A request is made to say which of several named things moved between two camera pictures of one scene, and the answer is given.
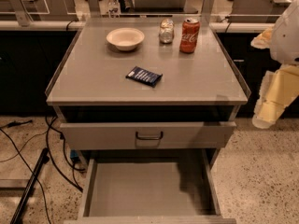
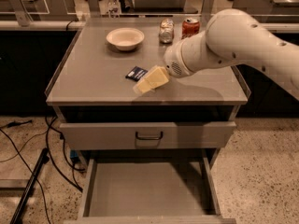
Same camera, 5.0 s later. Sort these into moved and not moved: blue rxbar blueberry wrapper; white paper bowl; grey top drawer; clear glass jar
Moved: blue rxbar blueberry wrapper
Not moved: white paper bowl; grey top drawer; clear glass jar
